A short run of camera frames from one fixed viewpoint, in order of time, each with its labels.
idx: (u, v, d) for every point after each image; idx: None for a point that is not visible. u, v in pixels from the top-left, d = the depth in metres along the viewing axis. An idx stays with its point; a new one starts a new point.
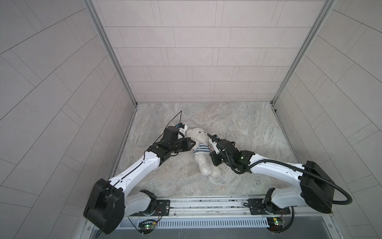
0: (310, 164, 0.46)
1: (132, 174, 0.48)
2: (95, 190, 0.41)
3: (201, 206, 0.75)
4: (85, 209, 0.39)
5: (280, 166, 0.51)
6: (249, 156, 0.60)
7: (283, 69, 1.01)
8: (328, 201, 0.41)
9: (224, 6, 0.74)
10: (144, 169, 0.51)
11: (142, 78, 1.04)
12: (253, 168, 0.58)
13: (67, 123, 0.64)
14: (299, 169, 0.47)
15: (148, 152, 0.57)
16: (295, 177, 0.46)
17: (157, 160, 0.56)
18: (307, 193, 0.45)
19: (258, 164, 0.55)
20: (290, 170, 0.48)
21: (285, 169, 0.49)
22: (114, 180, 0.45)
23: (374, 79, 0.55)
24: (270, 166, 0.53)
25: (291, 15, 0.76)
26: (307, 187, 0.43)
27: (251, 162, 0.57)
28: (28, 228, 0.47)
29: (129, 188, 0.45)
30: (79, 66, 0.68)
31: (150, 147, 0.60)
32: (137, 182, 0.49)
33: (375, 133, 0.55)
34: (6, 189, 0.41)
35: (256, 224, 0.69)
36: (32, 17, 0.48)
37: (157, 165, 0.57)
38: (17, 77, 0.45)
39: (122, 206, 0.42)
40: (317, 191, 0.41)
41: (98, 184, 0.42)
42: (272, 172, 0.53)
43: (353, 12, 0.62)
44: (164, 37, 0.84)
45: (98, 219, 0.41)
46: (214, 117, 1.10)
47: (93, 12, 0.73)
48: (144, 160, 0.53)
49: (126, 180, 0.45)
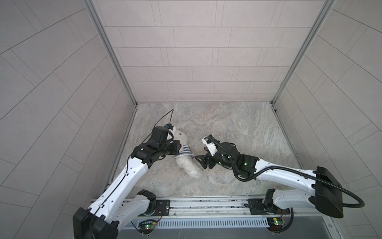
0: (321, 170, 0.45)
1: (114, 193, 0.43)
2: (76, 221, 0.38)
3: (201, 206, 0.75)
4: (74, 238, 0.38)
5: (290, 173, 0.48)
6: (253, 163, 0.56)
7: (283, 69, 1.01)
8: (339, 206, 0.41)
9: (224, 6, 0.74)
10: (130, 183, 0.46)
11: (142, 78, 1.04)
12: (260, 176, 0.54)
13: (67, 123, 0.64)
14: (311, 177, 0.45)
15: (132, 159, 0.50)
16: (309, 185, 0.44)
17: (144, 166, 0.49)
18: (321, 202, 0.44)
19: (265, 172, 0.52)
20: (302, 178, 0.46)
21: (296, 177, 0.47)
22: (94, 206, 0.40)
23: (374, 79, 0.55)
24: (278, 173, 0.50)
25: (291, 14, 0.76)
26: (323, 196, 0.41)
27: (257, 169, 0.54)
28: (28, 229, 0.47)
29: (114, 210, 0.42)
30: (79, 66, 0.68)
31: (136, 150, 0.53)
32: (124, 199, 0.45)
33: (375, 132, 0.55)
34: (6, 188, 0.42)
35: (256, 224, 0.69)
36: (32, 18, 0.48)
37: (146, 169, 0.51)
38: (17, 77, 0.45)
39: (113, 229, 0.41)
40: (333, 199, 0.40)
41: (78, 214, 0.39)
42: (281, 180, 0.51)
43: (353, 12, 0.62)
44: (164, 37, 0.85)
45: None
46: (214, 117, 1.10)
47: (94, 12, 0.74)
48: (128, 173, 0.47)
49: (108, 202, 0.41)
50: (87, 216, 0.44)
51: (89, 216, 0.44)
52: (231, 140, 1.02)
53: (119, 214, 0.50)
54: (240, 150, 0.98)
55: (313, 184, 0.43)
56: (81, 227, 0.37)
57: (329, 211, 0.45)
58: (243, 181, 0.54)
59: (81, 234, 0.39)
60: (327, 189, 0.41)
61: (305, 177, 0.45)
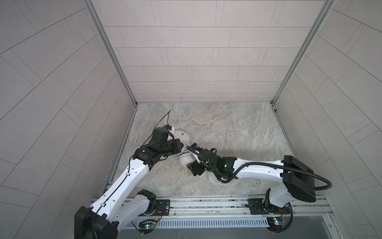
0: (287, 159, 0.47)
1: (116, 191, 0.44)
2: (77, 219, 0.38)
3: (201, 206, 0.75)
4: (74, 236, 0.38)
5: (262, 166, 0.51)
6: (232, 163, 0.59)
7: (283, 69, 1.01)
8: (309, 190, 0.42)
9: (224, 6, 0.74)
10: (131, 182, 0.47)
11: (142, 78, 1.04)
12: (238, 173, 0.57)
13: (67, 123, 0.64)
14: (278, 167, 0.47)
15: (134, 161, 0.52)
16: (278, 175, 0.47)
17: (145, 167, 0.51)
18: (292, 188, 0.45)
19: (242, 169, 0.55)
20: (272, 169, 0.48)
21: (267, 169, 0.49)
22: (96, 205, 0.41)
23: (375, 79, 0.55)
24: (253, 168, 0.52)
25: (291, 14, 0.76)
26: (291, 183, 0.44)
27: (236, 168, 0.57)
28: (28, 229, 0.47)
29: (116, 209, 0.43)
30: (79, 66, 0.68)
31: (136, 152, 0.54)
32: (125, 199, 0.46)
33: (375, 132, 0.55)
34: (6, 188, 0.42)
35: (257, 224, 0.69)
36: (32, 17, 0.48)
37: (147, 170, 0.52)
38: (17, 77, 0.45)
39: (114, 228, 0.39)
40: (300, 184, 0.42)
41: (79, 212, 0.39)
42: (257, 175, 0.53)
43: (353, 11, 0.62)
44: (164, 37, 0.85)
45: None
46: (214, 117, 1.10)
47: (93, 12, 0.73)
48: (130, 173, 0.48)
49: (110, 201, 0.42)
50: (88, 215, 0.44)
51: (90, 215, 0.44)
52: (231, 140, 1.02)
53: (119, 215, 0.49)
54: (240, 150, 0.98)
55: (281, 174, 0.46)
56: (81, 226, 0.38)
57: (303, 196, 0.46)
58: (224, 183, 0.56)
59: (81, 232, 0.39)
60: (293, 176, 0.43)
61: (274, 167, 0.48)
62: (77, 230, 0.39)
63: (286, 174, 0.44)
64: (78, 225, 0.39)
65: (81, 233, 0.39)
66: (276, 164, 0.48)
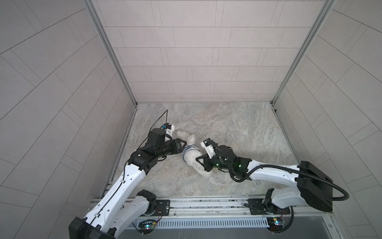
0: (304, 164, 0.47)
1: (110, 201, 0.43)
2: (71, 231, 0.38)
3: (201, 206, 0.75)
4: None
5: (277, 169, 0.51)
6: (246, 164, 0.60)
7: (283, 69, 1.01)
8: (327, 199, 0.42)
9: (224, 7, 0.74)
10: (126, 190, 0.45)
11: (142, 78, 1.04)
12: (252, 175, 0.58)
13: (67, 123, 0.64)
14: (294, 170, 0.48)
15: (129, 167, 0.50)
16: (292, 179, 0.47)
17: (141, 173, 0.49)
18: (307, 194, 0.45)
19: (256, 171, 0.56)
20: (286, 173, 0.49)
21: (282, 172, 0.50)
22: (90, 216, 0.40)
23: (375, 79, 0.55)
24: (267, 171, 0.53)
25: (291, 14, 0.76)
26: (305, 188, 0.43)
27: (249, 169, 0.58)
28: (28, 229, 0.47)
29: (111, 219, 0.41)
30: (79, 66, 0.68)
31: (132, 157, 0.52)
32: (121, 206, 0.45)
33: (375, 132, 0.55)
34: (6, 188, 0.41)
35: (257, 224, 0.69)
36: (32, 18, 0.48)
37: (144, 175, 0.51)
38: (17, 77, 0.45)
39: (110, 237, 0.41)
40: (316, 191, 0.42)
41: (73, 224, 0.38)
42: (270, 177, 0.54)
43: (353, 11, 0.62)
44: (164, 37, 0.85)
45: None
46: (214, 117, 1.10)
47: (93, 12, 0.73)
48: (125, 180, 0.47)
49: (104, 212, 0.41)
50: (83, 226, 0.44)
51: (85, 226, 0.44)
52: (231, 140, 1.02)
53: (117, 220, 0.49)
54: (240, 150, 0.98)
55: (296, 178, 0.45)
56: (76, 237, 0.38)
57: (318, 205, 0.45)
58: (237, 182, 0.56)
59: None
60: (309, 181, 0.43)
61: (290, 172, 0.48)
62: None
63: (301, 179, 0.44)
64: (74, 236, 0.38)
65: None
66: (292, 169, 0.48)
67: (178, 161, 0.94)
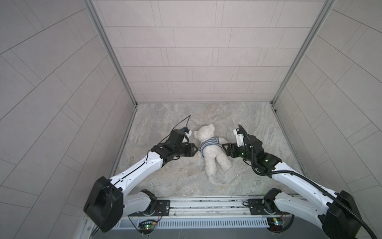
0: (343, 193, 0.42)
1: (133, 173, 0.47)
2: (96, 187, 0.42)
3: (201, 206, 0.75)
4: (86, 204, 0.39)
5: (308, 183, 0.48)
6: (275, 162, 0.57)
7: (283, 69, 1.01)
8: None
9: (224, 7, 0.74)
10: (147, 170, 0.51)
11: (142, 78, 1.04)
12: (276, 176, 0.56)
13: (67, 124, 0.64)
14: (329, 194, 0.44)
15: (151, 153, 0.56)
16: (323, 201, 0.44)
17: (160, 161, 0.55)
18: (333, 223, 0.42)
19: (284, 174, 0.53)
20: (319, 192, 0.45)
21: (314, 189, 0.46)
22: (114, 179, 0.44)
23: (374, 79, 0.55)
24: (297, 179, 0.50)
25: (291, 15, 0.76)
26: (336, 217, 0.40)
27: (277, 169, 0.55)
28: (28, 229, 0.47)
29: (129, 189, 0.45)
30: (79, 66, 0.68)
31: (154, 147, 0.59)
32: (137, 183, 0.49)
33: (375, 132, 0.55)
34: (6, 188, 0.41)
35: (256, 224, 0.69)
36: (32, 18, 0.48)
37: (160, 165, 0.56)
38: (17, 76, 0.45)
39: (123, 204, 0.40)
40: (347, 227, 0.39)
41: (98, 182, 0.42)
42: (297, 187, 0.50)
43: (353, 12, 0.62)
44: (164, 37, 0.85)
45: (96, 218, 0.41)
46: (214, 117, 1.10)
47: (93, 12, 0.73)
48: (147, 160, 0.53)
49: (127, 179, 0.45)
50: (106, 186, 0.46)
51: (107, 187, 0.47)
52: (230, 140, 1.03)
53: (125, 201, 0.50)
54: None
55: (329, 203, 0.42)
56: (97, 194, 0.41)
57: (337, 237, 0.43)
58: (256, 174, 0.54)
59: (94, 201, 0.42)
60: (343, 213, 0.39)
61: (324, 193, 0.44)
62: (90, 200, 0.42)
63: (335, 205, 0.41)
64: (94, 193, 0.42)
65: (92, 203, 0.42)
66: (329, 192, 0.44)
67: (178, 160, 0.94)
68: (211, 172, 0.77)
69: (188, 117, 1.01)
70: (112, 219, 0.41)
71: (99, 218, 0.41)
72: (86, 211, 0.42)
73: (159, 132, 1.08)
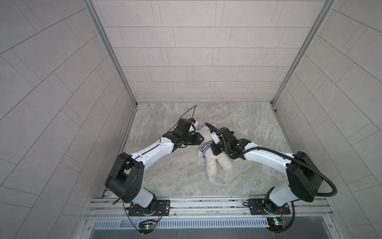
0: (300, 154, 0.48)
1: (149, 151, 0.52)
2: (119, 162, 0.45)
3: (201, 206, 0.75)
4: (107, 179, 0.46)
5: (271, 153, 0.53)
6: (244, 144, 0.63)
7: (283, 69, 1.01)
8: (311, 190, 0.43)
9: (224, 7, 0.74)
10: (160, 150, 0.55)
11: (142, 78, 1.04)
12: (246, 154, 0.61)
13: (67, 123, 0.64)
14: (287, 156, 0.49)
15: (164, 138, 0.61)
16: (284, 164, 0.48)
17: (171, 145, 0.60)
18: (293, 180, 0.46)
19: (251, 151, 0.58)
20: (280, 158, 0.50)
21: (276, 156, 0.51)
22: (135, 154, 0.49)
23: (374, 79, 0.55)
24: (262, 153, 0.55)
25: (290, 15, 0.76)
26: (293, 174, 0.45)
27: (246, 148, 0.60)
28: (28, 229, 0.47)
29: (147, 165, 0.49)
30: (79, 66, 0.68)
31: (166, 133, 0.64)
32: (152, 162, 0.53)
33: (374, 132, 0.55)
34: (6, 189, 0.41)
35: (257, 224, 0.69)
36: (32, 17, 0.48)
37: (171, 150, 0.61)
38: (17, 77, 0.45)
39: (141, 178, 0.46)
40: (302, 178, 0.43)
41: (121, 158, 0.46)
42: (264, 160, 0.55)
43: (353, 12, 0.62)
44: (164, 37, 0.85)
45: (118, 189, 0.44)
46: (214, 117, 1.10)
47: (93, 12, 0.73)
48: (161, 143, 0.58)
49: (145, 156, 0.49)
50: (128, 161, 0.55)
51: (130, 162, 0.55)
52: None
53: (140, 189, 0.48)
54: None
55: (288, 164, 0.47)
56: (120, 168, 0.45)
57: (301, 193, 0.47)
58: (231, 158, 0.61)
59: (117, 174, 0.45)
60: (299, 169, 0.44)
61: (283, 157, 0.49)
62: (112, 174, 0.45)
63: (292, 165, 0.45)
64: (117, 167, 0.45)
65: (114, 177, 0.45)
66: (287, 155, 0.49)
67: (179, 160, 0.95)
68: (212, 173, 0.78)
69: (195, 106, 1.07)
70: (132, 191, 0.44)
71: (120, 188, 0.44)
72: (107, 185, 0.46)
73: (159, 132, 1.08)
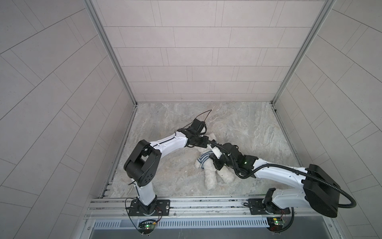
0: (312, 168, 0.46)
1: (166, 142, 0.55)
2: (140, 147, 0.49)
3: (201, 206, 0.75)
4: (126, 162, 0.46)
5: (283, 170, 0.51)
6: (252, 162, 0.60)
7: (283, 69, 1.01)
8: (333, 205, 0.41)
9: (224, 6, 0.74)
10: (176, 143, 0.58)
11: (142, 78, 1.04)
12: (257, 173, 0.58)
13: (67, 123, 0.64)
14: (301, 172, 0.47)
15: (179, 132, 0.64)
16: (299, 181, 0.46)
17: (185, 139, 0.63)
18: (312, 197, 0.44)
19: (262, 169, 0.56)
20: (293, 174, 0.48)
21: (288, 173, 0.49)
22: (153, 142, 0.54)
23: (374, 79, 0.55)
24: (273, 170, 0.53)
25: (291, 15, 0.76)
26: (311, 191, 0.43)
27: (256, 167, 0.58)
28: (28, 229, 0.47)
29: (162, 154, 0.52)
30: (79, 66, 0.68)
31: (180, 129, 0.66)
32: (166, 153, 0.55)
33: (375, 132, 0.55)
34: (6, 189, 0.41)
35: (256, 224, 0.69)
36: (31, 17, 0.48)
37: (183, 145, 0.64)
38: (17, 77, 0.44)
39: (157, 166, 0.49)
40: (322, 195, 0.41)
41: (141, 144, 0.50)
42: (276, 177, 0.53)
43: (353, 11, 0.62)
44: (164, 37, 0.85)
45: (135, 173, 0.48)
46: (214, 117, 1.10)
47: (93, 11, 0.73)
48: (176, 136, 0.61)
49: (162, 145, 0.53)
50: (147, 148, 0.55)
51: (148, 148, 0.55)
52: (231, 140, 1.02)
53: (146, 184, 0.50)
54: (240, 150, 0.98)
55: (303, 180, 0.45)
56: (139, 152, 0.49)
57: (322, 209, 0.45)
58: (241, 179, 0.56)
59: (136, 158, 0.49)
60: (316, 184, 0.42)
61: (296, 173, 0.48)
62: (132, 157, 0.49)
63: (308, 180, 0.44)
64: (137, 152, 0.49)
65: (133, 160, 0.49)
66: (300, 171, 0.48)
67: (179, 160, 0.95)
68: (211, 185, 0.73)
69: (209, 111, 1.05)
70: (147, 177, 0.47)
71: (138, 172, 0.48)
72: (126, 168, 0.49)
73: (160, 131, 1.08)
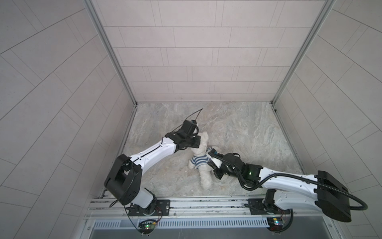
0: (322, 174, 0.46)
1: (149, 154, 0.50)
2: (118, 163, 0.44)
3: (201, 206, 0.75)
4: (107, 179, 0.45)
5: (293, 179, 0.49)
6: (257, 172, 0.58)
7: (283, 69, 1.01)
8: (345, 210, 0.41)
9: (224, 6, 0.74)
10: (161, 152, 0.53)
11: (142, 78, 1.04)
12: (264, 183, 0.56)
13: (67, 123, 0.64)
14: (312, 181, 0.46)
15: (166, 138, 0.59)
16: (311, 190, 0.45)
17: (173, 146, 0.58)
18: (326, 206, 0.44)
19: (269, 179, 0.54)
20: (304, 183, 0.47)
21: (299, 182, 0.48)
22: (134, 157, 0.48)
23: (374, 79, 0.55)
24: (281, 179, 0.51)
25: (291, 15, 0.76)
26: (325, 200, 0.42)
27: (262, 178, 0.56)
28: (28, 229, 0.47)
29: (146, 167, 0.48)
30: (79, 66, 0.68)
31: (169, 134, 0.62)
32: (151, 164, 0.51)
33: (375, 132, 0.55)
34: (7, 188, 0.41)
35: (256, 224, 0.69)
36: (32, 17, 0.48)
37: (173, 151, 0.59)
38: (17, 77, 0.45)
39: (139, 182, 0.45)
40: (335, 202, 0.41)
41: (120, 160, 0.45)
42: (285, 186, 0.52)
43: (353, 11, 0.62)
44: (164, 37, 0.85)
45: (116, 190, 0.44)
46: (214, 117, 1.10)
47: (93, 12, 0.73)
48: (162, 143, 0.56)
49: (144, 159, 0.48)
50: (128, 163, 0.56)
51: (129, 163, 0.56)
52: (231, 140, 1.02)
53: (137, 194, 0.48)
54: (240, 150, 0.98)
55: (315, 189, 0.44)
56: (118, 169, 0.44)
57: (335, 215, 0.45)
58: (249, 190, 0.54)
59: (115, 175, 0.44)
60: (329, 193, 0.41)
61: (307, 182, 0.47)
62: (111, 175, 0.45)
63: (320, 190, 0.43)
64: (116, 169, 0.44)
65: (113, 178, 0.45)
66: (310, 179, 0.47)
67: (179, 160, 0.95)
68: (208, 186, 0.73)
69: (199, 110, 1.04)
70: (130, 194, 0.44)
71: (118, 190, 0.44)
72: (106, 185, 0.45)
73: (159, 132, 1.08)
